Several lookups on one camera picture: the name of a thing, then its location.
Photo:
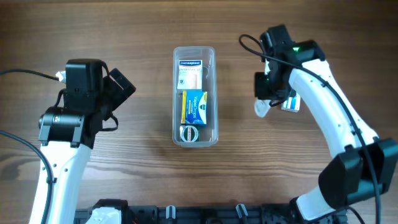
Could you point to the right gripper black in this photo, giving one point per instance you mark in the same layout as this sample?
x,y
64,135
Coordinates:
x,y
262,86

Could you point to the Hansaplast plaster box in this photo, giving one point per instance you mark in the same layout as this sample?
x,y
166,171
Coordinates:
x,y
190,74

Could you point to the white spray bottle clear cap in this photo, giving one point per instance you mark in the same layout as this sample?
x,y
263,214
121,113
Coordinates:
x,y
261,107

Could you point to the blue yellow VapoDrops box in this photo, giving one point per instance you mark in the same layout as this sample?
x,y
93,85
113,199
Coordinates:
x,y
194,105

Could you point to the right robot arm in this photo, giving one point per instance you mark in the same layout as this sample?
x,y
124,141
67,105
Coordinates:
x,y
362,164

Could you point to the clear plastic container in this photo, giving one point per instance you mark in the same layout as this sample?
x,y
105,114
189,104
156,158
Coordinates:
x,y
208,134

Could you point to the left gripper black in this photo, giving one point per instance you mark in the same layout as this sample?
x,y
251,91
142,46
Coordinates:
x,y
120,87

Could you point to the green Zam-Buk box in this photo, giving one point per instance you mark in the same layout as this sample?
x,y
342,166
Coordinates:
x,y
189,133

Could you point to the white Panadol box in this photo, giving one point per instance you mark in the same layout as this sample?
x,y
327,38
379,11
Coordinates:
x,y
292,103

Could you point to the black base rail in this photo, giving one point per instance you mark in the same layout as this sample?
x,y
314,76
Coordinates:
x,y
260,214

